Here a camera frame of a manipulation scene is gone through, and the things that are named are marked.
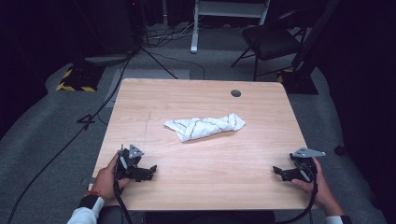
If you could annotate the black base with yellow stripes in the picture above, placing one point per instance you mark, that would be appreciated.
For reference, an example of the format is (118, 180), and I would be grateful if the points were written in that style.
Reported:
(81, 79)

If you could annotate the grey round table grommet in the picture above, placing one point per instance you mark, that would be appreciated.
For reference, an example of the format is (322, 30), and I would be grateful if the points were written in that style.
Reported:
(236, 93)

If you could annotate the black folding chair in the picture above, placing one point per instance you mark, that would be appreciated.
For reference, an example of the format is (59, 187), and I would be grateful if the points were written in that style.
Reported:
(271, 42)

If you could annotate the black stand with striped base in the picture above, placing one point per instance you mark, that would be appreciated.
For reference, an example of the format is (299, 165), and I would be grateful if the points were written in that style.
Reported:
(302, 81)

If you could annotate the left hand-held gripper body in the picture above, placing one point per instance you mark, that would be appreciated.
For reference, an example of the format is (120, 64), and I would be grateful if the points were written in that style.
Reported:
(129, 165)

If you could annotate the red wristband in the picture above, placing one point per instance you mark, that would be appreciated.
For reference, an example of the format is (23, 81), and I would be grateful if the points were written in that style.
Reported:
(93, 193)

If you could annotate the white towel with dark lines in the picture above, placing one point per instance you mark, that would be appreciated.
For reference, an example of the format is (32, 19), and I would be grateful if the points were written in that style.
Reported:
(204, 126)

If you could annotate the person's dark lap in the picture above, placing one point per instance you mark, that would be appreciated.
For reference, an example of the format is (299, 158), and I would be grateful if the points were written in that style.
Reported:
(208, 217)

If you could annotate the white metal desk frame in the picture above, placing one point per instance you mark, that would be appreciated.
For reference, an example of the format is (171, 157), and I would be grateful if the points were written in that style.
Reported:
(230, 9)

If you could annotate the small black floor object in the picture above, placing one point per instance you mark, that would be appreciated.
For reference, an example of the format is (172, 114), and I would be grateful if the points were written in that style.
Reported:
(340, 150)

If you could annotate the person's right hand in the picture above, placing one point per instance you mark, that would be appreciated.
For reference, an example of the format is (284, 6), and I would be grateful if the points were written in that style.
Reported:
(322, 189)

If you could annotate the grey tape strip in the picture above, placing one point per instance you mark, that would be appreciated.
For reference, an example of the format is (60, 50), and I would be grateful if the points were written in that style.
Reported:
(87, 182)

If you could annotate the black tripod leg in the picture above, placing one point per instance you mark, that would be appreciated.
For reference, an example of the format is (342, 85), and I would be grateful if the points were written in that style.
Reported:
(158, 62)

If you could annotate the person's left hand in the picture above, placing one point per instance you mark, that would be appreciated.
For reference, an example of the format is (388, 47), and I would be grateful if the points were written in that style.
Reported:
(104, 182)

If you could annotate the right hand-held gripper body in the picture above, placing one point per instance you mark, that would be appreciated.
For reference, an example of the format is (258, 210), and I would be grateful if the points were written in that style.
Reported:
(303, 169)

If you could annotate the black rounded seat part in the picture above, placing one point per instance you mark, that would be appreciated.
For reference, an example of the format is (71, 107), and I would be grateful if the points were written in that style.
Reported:
(110, 215)

